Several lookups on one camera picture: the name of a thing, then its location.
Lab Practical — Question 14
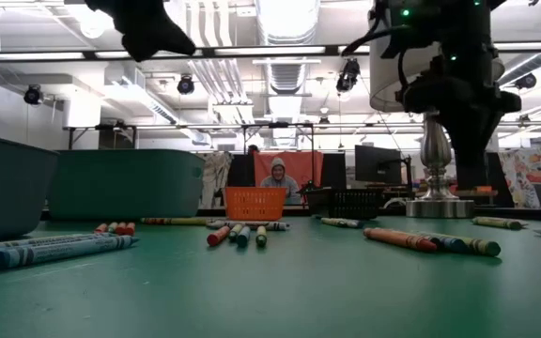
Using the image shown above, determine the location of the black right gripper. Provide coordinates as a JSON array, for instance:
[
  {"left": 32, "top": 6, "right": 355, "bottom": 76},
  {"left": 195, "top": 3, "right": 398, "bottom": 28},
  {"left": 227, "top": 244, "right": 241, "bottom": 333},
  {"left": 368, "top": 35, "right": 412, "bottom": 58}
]
[{"left": 394, "top": 60, "right": 523, "bottom": 189}]

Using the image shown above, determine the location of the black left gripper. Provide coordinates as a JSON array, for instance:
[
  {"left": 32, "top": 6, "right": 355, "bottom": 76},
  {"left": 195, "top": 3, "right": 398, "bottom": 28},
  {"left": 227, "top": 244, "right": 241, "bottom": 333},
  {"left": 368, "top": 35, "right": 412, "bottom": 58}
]
[{"left": 85, "top": 0, "right": 197, "bottom": 63}]

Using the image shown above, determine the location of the crayons edge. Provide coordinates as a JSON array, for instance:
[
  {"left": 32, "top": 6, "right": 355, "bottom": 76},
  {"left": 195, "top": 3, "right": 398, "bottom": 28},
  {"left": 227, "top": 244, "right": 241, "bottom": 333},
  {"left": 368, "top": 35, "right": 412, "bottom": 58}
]
[{"left": 470, "top": 216, "right": 530, "bottom": 231}]

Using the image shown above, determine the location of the teal plastic bin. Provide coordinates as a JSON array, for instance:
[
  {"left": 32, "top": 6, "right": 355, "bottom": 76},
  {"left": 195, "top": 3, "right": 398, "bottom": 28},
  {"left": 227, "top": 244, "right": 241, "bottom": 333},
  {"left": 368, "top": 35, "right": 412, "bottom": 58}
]
[
  {"left": 0, "top": 131, "right": 60, "bottom": 244},
  {"left": 47, "top": 148, "right": 206, "bottom": 221}
]

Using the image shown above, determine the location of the silver table lamp white shade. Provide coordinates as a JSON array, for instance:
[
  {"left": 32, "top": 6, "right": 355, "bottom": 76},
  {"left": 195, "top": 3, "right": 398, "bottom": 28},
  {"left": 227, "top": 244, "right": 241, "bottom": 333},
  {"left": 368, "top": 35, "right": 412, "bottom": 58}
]
[{"left": 368, "top": 0, "right": 506, "bottom": 220}]

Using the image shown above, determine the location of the black ceiling spotlight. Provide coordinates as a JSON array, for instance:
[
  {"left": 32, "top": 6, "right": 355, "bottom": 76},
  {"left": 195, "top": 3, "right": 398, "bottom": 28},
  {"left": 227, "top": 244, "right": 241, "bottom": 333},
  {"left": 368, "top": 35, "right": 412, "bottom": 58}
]
[
  {"left": 23, "top": 84, "right": 45, "bottom": 106},
  {"left": 514, "top": 72, "right": 538, "bottom": 91},
  {"left": 335, "top": 57, "right": 362, "bottom": 94},
  {"left": 177, "top": 74, "right": 196, "bottom": 97}
]

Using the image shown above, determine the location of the floral patterned cloth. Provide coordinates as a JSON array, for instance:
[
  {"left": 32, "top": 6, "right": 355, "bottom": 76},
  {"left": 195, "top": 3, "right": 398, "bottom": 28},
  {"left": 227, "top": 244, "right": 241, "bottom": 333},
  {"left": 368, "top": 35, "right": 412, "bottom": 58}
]
[{"left": 498, "top": 147, "right": 541, "bottom": 210}]

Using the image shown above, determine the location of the black computer monitor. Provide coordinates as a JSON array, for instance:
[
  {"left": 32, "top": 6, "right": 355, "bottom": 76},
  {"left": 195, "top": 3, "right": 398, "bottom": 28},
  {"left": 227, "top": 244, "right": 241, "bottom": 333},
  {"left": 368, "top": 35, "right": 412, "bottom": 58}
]
[{"left": 354, "top": 144, "right": 403, "bottom": 186}]

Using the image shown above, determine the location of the black mesh basket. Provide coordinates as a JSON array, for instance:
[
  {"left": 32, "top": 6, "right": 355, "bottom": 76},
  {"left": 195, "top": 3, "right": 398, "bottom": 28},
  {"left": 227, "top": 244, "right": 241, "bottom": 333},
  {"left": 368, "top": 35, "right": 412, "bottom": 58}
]
[{"left": 303, "top": 187, "right": 384, "bottom": 221}]

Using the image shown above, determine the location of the white patterned cloth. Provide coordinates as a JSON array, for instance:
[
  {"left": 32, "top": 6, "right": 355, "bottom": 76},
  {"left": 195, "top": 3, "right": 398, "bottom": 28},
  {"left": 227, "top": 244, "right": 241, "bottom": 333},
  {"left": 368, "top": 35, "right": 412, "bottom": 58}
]
[{"left": 201, "top": 151, "right": 234, "bottom": 209}]

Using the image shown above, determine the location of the orange backdrop cloth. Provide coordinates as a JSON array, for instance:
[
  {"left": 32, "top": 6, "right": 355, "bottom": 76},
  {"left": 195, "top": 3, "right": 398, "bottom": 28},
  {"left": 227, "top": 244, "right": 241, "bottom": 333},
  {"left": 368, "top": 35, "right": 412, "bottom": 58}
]
[{"left": 253, "top": 150, "right": 325, "bottom": 190}]

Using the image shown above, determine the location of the person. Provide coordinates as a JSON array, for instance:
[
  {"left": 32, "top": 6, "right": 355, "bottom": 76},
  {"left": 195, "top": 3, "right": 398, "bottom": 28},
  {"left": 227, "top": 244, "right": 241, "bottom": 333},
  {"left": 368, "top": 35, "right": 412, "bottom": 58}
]
[{"left": 259, "top": 157, "right": 302, "bottom": 207}]

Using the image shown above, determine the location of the orange mesh basket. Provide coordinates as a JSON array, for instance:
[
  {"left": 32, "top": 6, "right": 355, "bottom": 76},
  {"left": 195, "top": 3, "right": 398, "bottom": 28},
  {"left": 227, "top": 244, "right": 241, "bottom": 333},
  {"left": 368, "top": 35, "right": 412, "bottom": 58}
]
[{"left": 223, "top": 186, "right": 288, "bottom": 222}]

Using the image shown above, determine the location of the black metal frame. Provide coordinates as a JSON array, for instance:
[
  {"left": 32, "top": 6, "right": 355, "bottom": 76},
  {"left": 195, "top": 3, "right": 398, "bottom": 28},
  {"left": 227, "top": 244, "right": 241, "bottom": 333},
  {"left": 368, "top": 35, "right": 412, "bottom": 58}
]
[{"left": 62, "top": 122, "right": 317, "bottom": 152}]

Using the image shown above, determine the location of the silver ventilation duct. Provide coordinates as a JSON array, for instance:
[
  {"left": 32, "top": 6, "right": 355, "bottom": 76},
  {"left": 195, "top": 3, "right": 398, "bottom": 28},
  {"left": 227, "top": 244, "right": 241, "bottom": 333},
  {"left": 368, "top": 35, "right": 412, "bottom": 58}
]
[{"left": 255, "top": 0, "right": 322, "bottom": 151}]

